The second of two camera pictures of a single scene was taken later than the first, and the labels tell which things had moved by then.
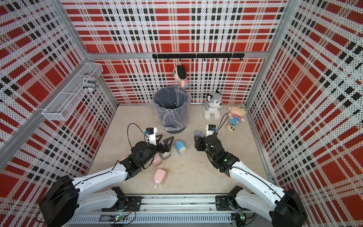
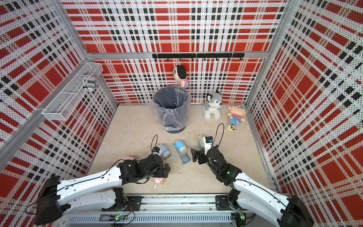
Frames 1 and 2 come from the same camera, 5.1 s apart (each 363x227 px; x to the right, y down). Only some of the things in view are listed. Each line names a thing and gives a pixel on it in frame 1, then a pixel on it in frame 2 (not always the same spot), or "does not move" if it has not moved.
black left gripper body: x=152 y=150 to x=158 y=173
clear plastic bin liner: x=172 y=104 does not move
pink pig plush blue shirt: x=236 y=115 does not move
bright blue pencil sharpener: x=180 y=146 does not move
